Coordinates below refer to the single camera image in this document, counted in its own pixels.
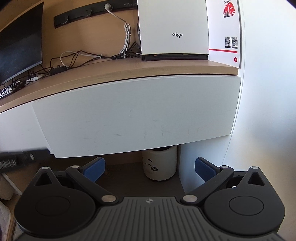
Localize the black computer monitor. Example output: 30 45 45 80
0 3 44 84

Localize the black wall power strip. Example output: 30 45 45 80
53 0 137 29

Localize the white red QR sign board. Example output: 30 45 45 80
206 0 241 68

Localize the white panda trash bin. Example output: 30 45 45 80
142 146 178 181

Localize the black cable bundle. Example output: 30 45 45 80
28 40 142 79

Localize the white power cable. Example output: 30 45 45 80
60 3 132 68

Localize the white aigo computer case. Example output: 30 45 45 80
137 0 209 61

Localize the black keyboard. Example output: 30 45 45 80
0 80 26 99

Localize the white desk drawer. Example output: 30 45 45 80
32 75 241 158

